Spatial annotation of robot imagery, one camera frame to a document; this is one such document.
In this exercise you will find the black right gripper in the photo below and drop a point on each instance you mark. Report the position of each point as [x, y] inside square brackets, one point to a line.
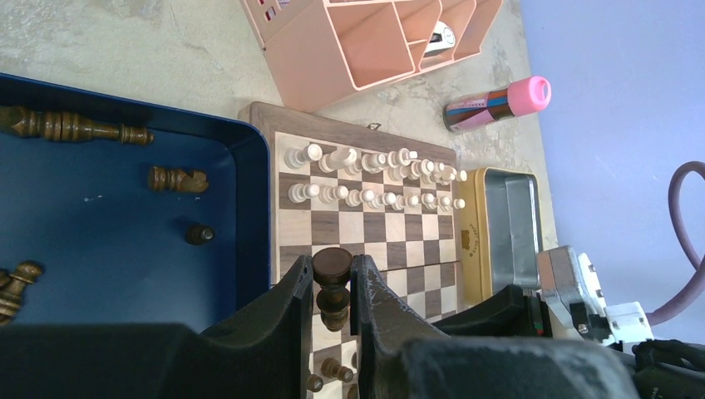
[500, 355]

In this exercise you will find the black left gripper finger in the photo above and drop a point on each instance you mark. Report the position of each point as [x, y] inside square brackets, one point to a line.
[261, 351]

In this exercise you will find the dark chess piece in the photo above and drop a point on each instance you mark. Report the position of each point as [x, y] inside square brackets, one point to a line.
[331, 270]
[331, 368]
[314, 383]

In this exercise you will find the wooden chess board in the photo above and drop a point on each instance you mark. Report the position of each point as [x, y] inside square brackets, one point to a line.
[417, 255]

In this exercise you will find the light chess pieces row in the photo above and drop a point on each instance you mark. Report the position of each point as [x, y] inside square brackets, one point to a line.
[332, 177]

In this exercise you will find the dark chess pieces in tray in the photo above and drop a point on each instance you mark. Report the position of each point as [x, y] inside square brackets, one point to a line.
[124, 233]

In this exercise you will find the dark blue tin tray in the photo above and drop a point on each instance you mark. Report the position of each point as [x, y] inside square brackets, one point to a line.
[251, 241]

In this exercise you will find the pink cap bottle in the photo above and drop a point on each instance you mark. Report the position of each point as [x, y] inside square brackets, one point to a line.
[520, 98]

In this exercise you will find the orange file organizer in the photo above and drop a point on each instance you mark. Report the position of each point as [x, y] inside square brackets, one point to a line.
[322, 52]

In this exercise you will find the white stapler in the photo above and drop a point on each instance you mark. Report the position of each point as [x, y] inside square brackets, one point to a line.
[442, 39]

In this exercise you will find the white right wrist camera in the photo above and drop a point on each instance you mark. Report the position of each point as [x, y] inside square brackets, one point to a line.
[570, 287]

